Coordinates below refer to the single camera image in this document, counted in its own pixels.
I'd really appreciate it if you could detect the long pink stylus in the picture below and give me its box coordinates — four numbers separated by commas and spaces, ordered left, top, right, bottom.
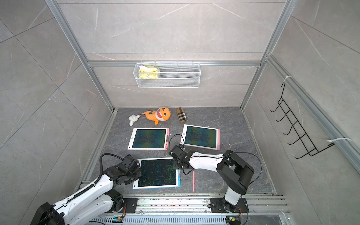
192, 171, 196, 192

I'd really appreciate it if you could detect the yellow white cloth in basket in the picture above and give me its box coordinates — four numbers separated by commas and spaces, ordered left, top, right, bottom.
138, 65, 160, 79

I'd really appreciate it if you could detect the pink framed writing tablet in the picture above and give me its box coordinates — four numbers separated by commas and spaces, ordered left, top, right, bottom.
127, 128, 170, 151
181, 124, 220, 151

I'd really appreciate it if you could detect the white wire mesh basket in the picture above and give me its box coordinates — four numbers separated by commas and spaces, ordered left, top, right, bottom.
133, 62, 201, 89

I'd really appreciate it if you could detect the orange shark plush toy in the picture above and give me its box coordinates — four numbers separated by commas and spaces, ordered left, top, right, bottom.
143, 107, 171, 125

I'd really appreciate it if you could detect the blue framed writing tablet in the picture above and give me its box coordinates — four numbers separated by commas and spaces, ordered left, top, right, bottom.
132, 157, 181, 190

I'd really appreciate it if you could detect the left pink framed writing tablet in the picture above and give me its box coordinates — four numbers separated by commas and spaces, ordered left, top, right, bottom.
127, 128, 170, 151

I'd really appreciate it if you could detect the black wire hook rack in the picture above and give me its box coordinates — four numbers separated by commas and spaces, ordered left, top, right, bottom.
270, 82, 335, 159

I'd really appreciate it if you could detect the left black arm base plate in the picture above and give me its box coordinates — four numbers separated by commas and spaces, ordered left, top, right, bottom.
110, 198, 138, 213

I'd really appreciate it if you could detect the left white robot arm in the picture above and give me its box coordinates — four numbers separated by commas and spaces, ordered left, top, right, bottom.
31, 153, 141, 225

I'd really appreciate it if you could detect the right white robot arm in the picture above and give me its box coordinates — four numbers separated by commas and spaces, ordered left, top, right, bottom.
169, 146, 255, 213

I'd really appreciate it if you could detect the white small plush toy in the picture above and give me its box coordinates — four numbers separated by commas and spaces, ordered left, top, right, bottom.
128, 114, 141, 126

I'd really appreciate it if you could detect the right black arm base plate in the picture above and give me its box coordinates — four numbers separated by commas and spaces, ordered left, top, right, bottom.
207, 198, 249, 213

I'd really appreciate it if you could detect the right pink framed writing tablet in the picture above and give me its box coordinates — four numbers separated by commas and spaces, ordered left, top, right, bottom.
181, 124, 220, 151

